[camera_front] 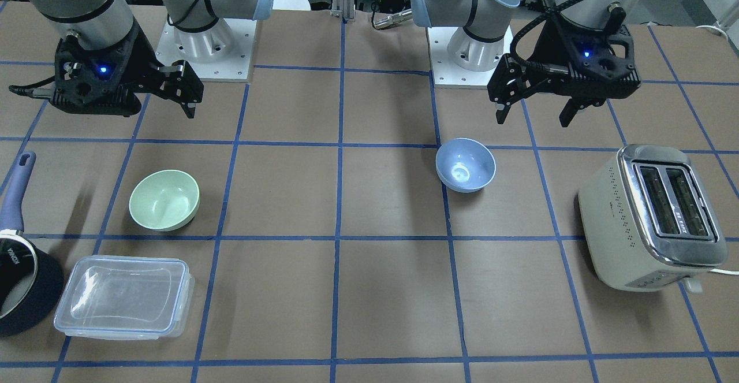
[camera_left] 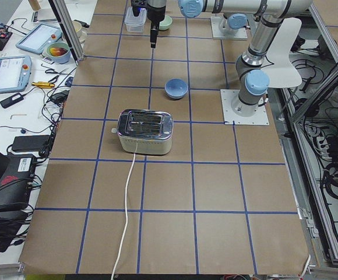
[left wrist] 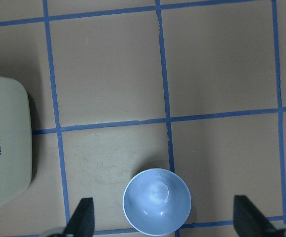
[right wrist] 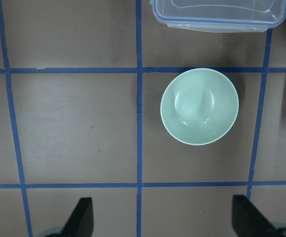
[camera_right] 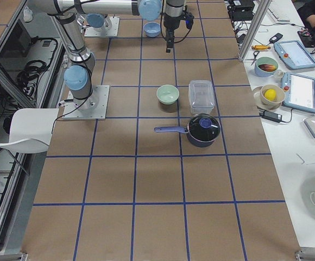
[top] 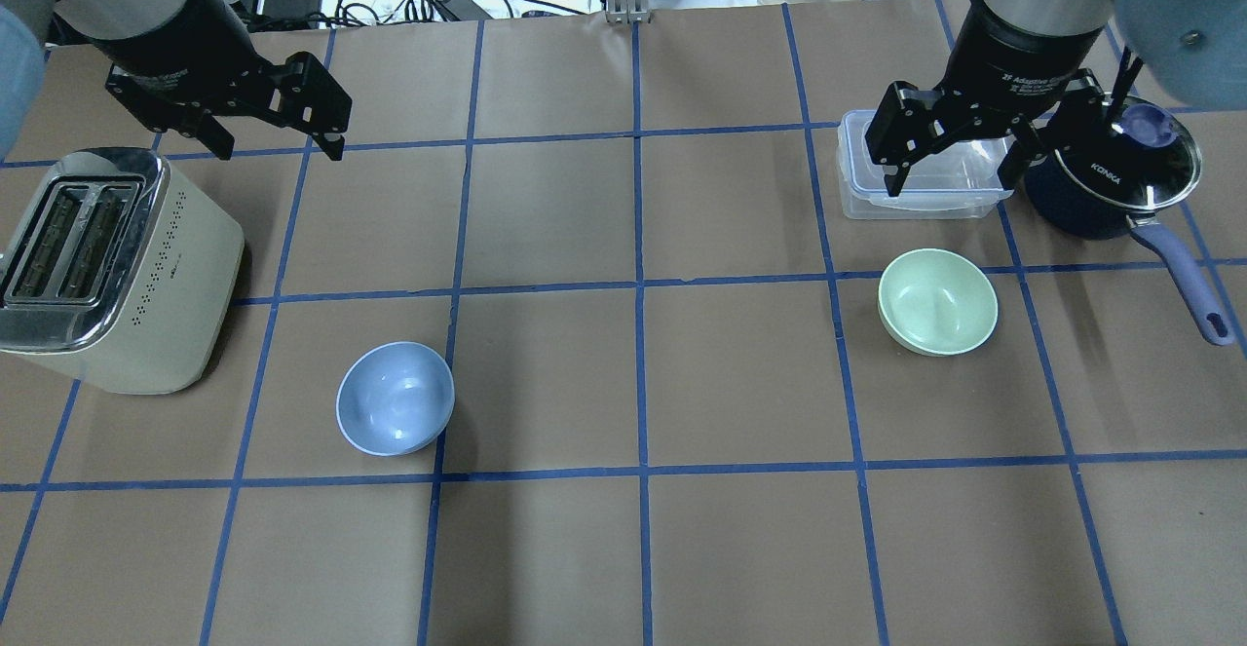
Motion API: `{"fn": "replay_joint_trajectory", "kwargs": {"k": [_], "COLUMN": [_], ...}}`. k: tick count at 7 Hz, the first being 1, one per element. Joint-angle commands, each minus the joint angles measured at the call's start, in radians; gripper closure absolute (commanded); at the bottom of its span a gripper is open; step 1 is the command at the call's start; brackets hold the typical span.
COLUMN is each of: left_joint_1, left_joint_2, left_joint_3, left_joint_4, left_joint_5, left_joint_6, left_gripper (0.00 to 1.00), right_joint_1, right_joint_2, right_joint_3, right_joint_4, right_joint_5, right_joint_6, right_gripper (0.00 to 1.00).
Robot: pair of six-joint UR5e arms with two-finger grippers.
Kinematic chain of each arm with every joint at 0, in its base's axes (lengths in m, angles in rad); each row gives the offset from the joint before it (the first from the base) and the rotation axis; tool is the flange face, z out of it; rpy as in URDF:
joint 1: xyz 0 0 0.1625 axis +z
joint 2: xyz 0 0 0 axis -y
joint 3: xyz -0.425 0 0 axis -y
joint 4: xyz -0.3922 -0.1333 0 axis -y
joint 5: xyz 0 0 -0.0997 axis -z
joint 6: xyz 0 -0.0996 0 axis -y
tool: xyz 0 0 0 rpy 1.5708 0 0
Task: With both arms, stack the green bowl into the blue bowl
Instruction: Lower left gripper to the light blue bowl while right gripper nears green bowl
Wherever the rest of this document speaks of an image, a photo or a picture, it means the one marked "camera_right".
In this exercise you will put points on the white chair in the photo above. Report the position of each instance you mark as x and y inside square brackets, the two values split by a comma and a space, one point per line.
[31, 130]

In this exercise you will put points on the green bowl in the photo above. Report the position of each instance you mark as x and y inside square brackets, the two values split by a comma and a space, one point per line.
[167, 94]

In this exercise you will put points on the yellow handled tool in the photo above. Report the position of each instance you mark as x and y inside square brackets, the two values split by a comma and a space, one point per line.
[260, 47]

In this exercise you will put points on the clear plastic food container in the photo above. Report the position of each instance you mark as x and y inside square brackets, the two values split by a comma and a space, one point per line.
[201, 96]

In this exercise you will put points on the blue bowl with food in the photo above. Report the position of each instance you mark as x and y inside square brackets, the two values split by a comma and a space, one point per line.
[265, 66]

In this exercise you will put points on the teach pendant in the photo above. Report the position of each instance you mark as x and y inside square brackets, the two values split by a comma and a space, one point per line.
[299, 92]
[294, 54]

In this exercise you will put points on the dark blue saucepan with lid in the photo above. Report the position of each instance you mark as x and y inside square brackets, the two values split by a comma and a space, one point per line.
[201, 130]

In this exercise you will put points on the black power adapter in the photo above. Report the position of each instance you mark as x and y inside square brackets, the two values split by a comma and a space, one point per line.
[271, 116]

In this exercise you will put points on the lower teach pendant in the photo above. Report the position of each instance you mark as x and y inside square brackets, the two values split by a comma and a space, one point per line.
[299, 92]

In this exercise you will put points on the beige bowl with lemon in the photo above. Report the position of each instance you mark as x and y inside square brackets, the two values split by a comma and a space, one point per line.
[272, 95]

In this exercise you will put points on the upper teach pendant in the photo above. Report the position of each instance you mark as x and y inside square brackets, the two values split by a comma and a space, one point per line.
[294, 54]

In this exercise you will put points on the black car key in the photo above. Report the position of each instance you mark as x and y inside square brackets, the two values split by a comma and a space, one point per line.
[275, 38]

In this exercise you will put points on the aluminium frame post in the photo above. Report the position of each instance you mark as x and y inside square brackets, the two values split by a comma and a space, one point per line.
[254, 26]

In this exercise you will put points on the beige plate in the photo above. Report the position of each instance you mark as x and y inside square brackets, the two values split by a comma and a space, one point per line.
[258, 102]

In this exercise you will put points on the white keyboard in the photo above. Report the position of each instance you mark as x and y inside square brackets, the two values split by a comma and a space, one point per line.
[277, 13]

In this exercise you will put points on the scissors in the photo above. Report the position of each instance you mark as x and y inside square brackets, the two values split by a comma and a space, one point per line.
[255, 54]

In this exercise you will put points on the black box on desk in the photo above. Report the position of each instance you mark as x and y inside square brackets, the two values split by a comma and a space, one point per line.
[241, 10]

